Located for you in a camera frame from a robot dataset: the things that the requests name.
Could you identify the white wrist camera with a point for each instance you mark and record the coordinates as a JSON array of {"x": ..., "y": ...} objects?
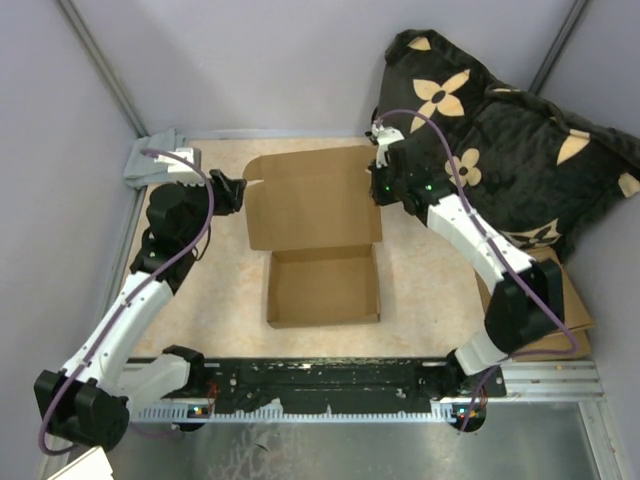
[
  {"x": 170, "y": 170},
  {"x": 383, "y": 137}
]

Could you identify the grey folded cloth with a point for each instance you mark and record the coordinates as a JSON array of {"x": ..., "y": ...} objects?
[{"x": 140, "y": 170}]

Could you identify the white board corner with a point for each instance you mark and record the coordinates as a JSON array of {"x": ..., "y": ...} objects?
[{"x": 92, "y": 465}]

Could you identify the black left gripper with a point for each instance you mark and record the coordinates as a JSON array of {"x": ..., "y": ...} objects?
[{"x": 226, "y": 192}]

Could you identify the black flower pattern cushion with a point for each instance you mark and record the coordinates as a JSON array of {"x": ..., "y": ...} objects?
[{"x": 539, "y": 174}]

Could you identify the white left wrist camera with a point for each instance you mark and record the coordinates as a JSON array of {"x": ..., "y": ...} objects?
[{"x": 170, "y": 170}]

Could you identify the stack of flat cardboard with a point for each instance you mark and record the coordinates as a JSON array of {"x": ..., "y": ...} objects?
[{"x": 577, "y": 320}]

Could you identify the brown cardboard box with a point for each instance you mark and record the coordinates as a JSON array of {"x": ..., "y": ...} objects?
[{"x": 313, "y": 213}]

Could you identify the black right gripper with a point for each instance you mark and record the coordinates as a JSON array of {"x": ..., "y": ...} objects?
[{"x": 375, "y": 191}]

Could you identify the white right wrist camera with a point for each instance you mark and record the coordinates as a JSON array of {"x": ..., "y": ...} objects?
[{"x": 383, "y": 137}]

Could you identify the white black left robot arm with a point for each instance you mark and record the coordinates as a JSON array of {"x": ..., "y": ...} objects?
[{"x": 89, "y": 401}]

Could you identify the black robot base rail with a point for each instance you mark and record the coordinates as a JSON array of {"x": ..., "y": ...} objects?
[{"x": 343, "y": 389}]

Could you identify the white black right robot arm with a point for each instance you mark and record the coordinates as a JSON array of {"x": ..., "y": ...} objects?
[{"x": 526, "y": 295}]

